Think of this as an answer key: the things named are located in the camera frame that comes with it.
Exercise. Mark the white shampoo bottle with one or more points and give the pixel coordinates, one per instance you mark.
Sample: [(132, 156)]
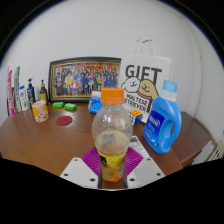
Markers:
[(23, 100)]

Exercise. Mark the dark blue pump bottle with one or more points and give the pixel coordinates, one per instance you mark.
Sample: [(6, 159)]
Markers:
[(31, 95)]

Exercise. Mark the orange-capped juice bottle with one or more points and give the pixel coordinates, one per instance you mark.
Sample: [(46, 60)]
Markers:
[(111, 130)]

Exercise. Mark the white paper gift bag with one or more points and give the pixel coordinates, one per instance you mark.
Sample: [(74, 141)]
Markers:
[(146, 73)]

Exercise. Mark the tall green and white box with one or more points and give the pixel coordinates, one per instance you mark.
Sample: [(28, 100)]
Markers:
[(17, 88)]

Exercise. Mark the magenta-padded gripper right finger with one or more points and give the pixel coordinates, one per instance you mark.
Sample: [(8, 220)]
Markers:
[(145, 171)]

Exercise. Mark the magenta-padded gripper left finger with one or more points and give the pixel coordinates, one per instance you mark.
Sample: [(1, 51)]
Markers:
[(80, 171)]

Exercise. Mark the tall pink box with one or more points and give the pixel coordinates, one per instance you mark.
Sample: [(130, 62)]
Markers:
[(11, 95)]

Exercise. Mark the puzzle cube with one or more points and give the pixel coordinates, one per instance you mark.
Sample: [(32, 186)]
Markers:
[(136, 117)]

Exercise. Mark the blue tissue pack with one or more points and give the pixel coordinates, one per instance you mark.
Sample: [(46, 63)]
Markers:
[(94, 105)]

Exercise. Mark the blue detergent jug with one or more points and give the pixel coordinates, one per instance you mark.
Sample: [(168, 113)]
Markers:
[(158, 126)]

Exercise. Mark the round red coaster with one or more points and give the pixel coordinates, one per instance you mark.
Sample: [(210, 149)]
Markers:
[(64, 120)]

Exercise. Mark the pink and yellow mug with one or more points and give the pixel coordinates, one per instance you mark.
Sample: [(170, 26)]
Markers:
[(40, 112)]

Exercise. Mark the brown pump bottle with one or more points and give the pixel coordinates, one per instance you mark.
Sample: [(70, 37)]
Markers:
[(43, 95)]

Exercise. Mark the framed group picture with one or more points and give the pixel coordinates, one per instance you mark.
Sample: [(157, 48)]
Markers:
[(85, 80)]

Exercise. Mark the white radiator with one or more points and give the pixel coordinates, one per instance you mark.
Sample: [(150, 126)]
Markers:
[(217, 151)]

